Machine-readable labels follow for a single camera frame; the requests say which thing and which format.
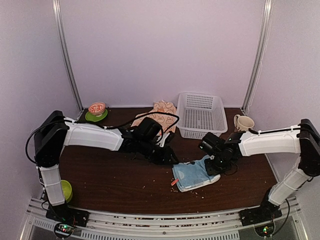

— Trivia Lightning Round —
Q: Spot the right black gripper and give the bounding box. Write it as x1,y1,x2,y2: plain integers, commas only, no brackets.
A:
203,155,232,177

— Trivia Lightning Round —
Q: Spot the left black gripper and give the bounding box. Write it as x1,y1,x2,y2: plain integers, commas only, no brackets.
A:
138,138,179,165

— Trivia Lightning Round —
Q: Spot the blue polka dot towel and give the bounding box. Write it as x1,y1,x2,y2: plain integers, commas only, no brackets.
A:
172,155,221,193

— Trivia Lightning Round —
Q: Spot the white plastic basket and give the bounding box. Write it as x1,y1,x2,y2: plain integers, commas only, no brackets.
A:
176,92,228,140

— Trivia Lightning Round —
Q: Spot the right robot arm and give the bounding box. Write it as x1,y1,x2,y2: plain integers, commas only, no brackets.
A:
198,118,320,221

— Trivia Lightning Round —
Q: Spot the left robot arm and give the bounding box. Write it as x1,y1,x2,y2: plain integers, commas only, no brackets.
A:
26,110,179,222

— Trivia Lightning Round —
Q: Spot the beige bunny print towel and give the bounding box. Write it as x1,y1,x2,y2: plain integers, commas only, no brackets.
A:
131,100,177,133

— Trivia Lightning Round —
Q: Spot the beige patterned mug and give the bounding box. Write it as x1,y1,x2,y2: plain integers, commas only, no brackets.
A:
233,114,255,132

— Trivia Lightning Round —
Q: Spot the red patterned small bowl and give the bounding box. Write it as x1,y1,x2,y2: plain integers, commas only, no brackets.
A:
88,102,106,117

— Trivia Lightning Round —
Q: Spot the green saucer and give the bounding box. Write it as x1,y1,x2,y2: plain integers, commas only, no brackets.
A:
85,109,108,123

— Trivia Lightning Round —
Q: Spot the lime green bowl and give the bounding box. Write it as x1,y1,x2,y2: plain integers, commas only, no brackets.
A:
61,180,73,203

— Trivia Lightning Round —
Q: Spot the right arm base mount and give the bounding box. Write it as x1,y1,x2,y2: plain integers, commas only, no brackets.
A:
239,207,282,227

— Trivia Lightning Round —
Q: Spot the front aluminium rail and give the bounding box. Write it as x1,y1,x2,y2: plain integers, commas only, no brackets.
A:
24,211,303,240

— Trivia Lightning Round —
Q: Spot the left black cable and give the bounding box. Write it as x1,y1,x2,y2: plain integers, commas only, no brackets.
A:
26,112,181,163

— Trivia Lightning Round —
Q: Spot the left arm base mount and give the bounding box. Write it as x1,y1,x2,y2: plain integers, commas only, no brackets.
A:
45,207,90,227

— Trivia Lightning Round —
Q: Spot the right aluminium frame post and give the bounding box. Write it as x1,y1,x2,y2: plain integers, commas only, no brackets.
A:
241,0,274,115

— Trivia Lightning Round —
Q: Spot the aluminium frame post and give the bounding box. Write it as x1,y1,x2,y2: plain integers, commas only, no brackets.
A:
52,0,84,111
241,0,274,115

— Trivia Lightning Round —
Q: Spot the left aluminium frame post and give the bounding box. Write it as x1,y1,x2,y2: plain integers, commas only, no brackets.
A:
52,0,84,111

